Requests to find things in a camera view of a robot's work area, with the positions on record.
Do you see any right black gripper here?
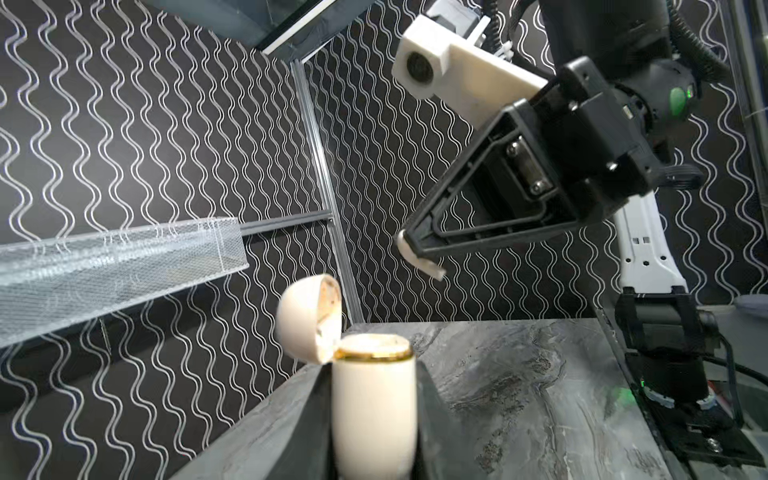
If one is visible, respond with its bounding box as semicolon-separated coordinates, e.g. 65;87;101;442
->
400;56;673;260

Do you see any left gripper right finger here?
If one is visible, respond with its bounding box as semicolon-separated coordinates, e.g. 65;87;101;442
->
413;360;480;479

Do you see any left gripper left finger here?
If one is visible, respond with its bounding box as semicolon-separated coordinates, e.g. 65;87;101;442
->
266;365;333;479

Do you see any cream earbud charging case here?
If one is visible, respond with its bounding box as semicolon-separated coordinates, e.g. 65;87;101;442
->
277;274;418;479

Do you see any white earbud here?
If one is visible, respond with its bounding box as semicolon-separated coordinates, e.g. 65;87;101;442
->
395;230;446;281

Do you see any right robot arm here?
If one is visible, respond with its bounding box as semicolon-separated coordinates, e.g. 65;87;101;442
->
392;1;767;467

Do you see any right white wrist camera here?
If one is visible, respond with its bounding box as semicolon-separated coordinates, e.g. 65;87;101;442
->
392;15;547;127

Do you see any white wire mesh basket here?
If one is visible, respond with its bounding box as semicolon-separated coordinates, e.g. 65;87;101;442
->
1;217;249;347

